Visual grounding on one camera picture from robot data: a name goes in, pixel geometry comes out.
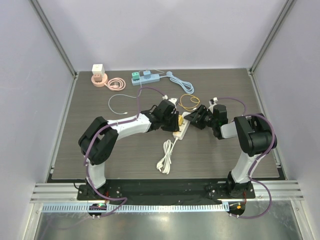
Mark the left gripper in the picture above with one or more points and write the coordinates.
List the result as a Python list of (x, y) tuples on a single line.
[(175, 126)]

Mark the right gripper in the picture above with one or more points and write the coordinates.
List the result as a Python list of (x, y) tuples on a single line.
[(198, 118)]

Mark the yellow dual USB adapter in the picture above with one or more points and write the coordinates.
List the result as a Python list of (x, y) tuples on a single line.
[(180, 120)]

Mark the yellow charger with cable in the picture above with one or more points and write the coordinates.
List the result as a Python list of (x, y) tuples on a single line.
[(193, 102)]

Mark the white power strip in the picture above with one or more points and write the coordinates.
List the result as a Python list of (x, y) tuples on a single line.
[(164, 164)]

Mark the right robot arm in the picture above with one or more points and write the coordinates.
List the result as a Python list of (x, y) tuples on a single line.
[(256, 139)]

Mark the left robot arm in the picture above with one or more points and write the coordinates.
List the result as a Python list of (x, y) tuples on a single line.
[(98, 141)]

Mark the green plug adapter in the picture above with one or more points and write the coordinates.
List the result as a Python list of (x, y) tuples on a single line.
[(135, 76)]

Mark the pink round socket base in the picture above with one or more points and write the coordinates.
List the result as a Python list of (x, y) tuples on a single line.
[(107, 82)]

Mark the blue power strip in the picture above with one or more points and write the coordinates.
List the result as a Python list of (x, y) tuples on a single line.
[(147, 77)]

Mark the white cube adapter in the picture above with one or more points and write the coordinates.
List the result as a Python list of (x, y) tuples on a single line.
[(98, 69)]

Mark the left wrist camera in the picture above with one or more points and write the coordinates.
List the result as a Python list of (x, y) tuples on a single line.
[(174, 101)]

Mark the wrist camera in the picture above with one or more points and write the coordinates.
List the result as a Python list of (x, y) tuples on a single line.
[(174, 101), (213, 101)]

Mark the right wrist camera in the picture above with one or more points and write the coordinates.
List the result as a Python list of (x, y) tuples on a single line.
[(213, 101)]

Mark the blue charger with white cable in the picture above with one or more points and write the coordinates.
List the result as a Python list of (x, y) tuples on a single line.
[(126, 96)]

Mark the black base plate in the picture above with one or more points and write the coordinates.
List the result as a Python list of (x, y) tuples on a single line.
[(142, 190)]

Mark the aluminium frame rail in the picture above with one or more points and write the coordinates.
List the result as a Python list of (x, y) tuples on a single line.
[(281, 190)]

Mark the white cable duct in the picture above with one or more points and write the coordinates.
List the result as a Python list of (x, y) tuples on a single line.
[(99, 207)]

